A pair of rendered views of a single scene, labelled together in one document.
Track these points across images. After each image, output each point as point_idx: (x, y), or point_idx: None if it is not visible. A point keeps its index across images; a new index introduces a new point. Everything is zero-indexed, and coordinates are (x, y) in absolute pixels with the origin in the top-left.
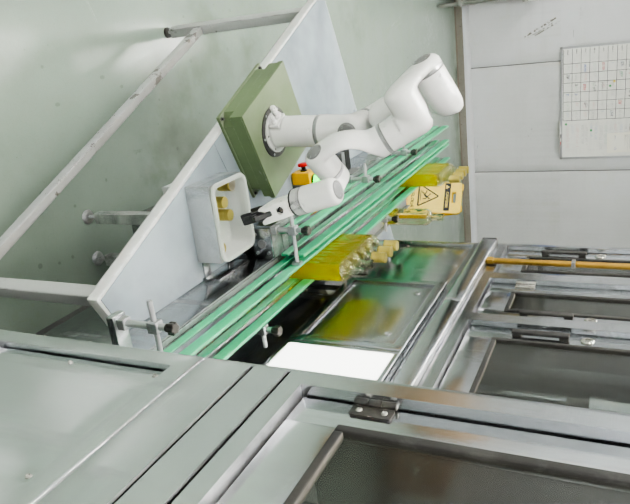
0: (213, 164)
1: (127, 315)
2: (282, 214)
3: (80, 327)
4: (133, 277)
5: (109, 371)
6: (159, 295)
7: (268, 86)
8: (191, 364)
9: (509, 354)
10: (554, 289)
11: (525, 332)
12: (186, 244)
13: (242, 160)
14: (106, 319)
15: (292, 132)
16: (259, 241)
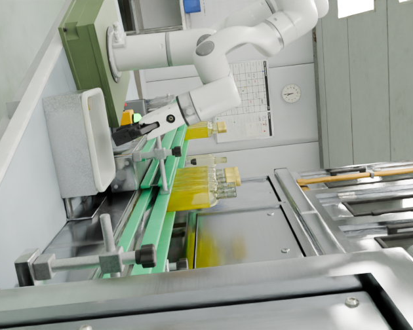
0: (61, 80)
1: (4, 270)
2: (174, 123)
3: None
4: (6, 211)
5: (223, 322)
6: (33, 239)
7: (105, 3)
8: (410, 261)
9: (406, 247)
10: (373, 194)
11: (402, 226)
12: (50, 173)
13: (84, 83)
14: (16, 264)
15: (141, 50)
16: (118, 172)
